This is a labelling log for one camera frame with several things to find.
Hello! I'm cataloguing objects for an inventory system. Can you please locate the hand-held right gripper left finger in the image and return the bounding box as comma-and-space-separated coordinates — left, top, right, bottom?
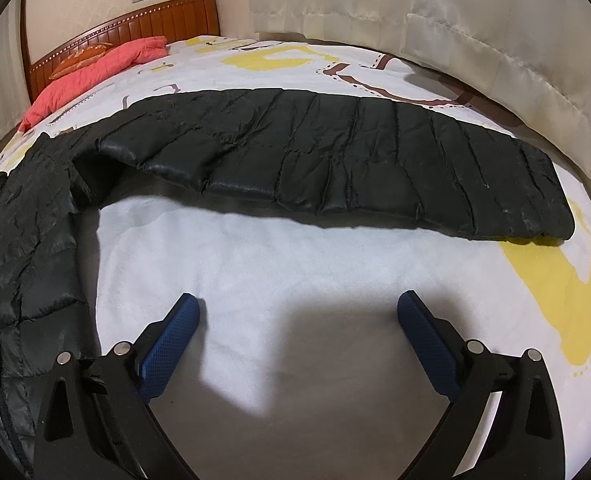
34, 292, 201, 480

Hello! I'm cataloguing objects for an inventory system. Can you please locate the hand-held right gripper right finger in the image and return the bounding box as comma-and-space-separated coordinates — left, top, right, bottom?
397, 290, 566, 480

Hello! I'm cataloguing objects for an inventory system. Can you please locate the black puffer jacket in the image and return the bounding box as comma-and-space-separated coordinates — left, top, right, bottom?
0, 88, 576, 476

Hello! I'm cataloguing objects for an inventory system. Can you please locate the bed with patterned sheet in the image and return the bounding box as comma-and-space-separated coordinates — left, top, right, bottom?
0, 34, 591, 480

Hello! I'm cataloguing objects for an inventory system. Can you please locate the coral pink quilt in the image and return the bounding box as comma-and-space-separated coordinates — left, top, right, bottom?
19, 36, 170, 131

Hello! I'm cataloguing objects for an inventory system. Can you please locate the orange patterned pillow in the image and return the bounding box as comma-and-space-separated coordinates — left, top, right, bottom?
48, 42, 116, 81

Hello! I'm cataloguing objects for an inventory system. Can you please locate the wooden headboard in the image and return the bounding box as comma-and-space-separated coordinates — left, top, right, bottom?
21, 0, 222, 103

